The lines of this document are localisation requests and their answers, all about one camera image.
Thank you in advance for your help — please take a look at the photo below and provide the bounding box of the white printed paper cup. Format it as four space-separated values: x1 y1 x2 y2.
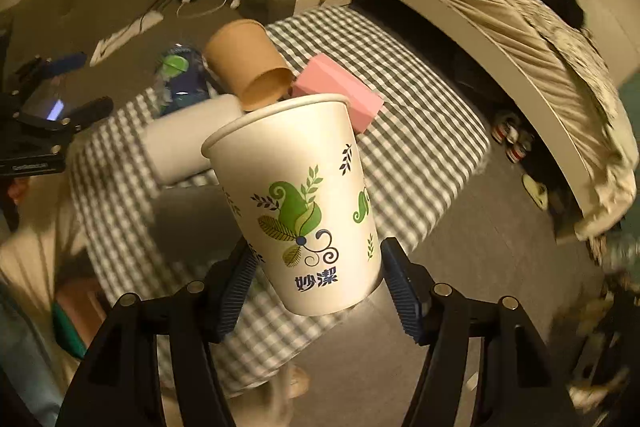
202 94 381 317

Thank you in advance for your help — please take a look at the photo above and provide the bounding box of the white cylinder cup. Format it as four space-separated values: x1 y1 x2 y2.
141 94 244 185

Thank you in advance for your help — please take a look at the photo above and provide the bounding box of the grey cylinder cup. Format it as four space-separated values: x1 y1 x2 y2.
149 185 242 265

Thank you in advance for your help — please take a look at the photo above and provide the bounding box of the brown kraft paper cup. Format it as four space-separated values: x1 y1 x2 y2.
203 18 294 112

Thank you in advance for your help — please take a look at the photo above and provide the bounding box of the dark grey sofa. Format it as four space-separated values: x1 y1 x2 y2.
1 0 296 106

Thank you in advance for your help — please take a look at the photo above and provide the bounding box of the white power strip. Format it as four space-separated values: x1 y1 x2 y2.
89 10 164 67

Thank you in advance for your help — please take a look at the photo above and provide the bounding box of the blue labelled water bottle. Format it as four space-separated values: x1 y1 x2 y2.
155 46 209 116

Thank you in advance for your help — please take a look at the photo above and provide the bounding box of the grey checkered tablecloth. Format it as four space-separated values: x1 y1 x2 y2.
67 7 490 393

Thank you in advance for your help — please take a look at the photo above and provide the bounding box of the green slipper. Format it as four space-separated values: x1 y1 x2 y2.
522 173 549 211

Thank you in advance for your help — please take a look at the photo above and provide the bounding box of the pair of sneakers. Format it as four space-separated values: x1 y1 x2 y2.
490 112 535 164

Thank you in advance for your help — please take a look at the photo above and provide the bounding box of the pink faceted box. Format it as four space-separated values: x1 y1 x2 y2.
292 54 384 134

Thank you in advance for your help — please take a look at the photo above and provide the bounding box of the black garment on bed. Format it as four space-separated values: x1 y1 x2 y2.
540 0 585 30

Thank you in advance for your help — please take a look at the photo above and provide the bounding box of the floral patterned duvet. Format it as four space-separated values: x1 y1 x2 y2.
503 0 637 161

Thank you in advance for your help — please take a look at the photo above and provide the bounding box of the white bed frame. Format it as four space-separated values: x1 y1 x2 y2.
399 0 639 222

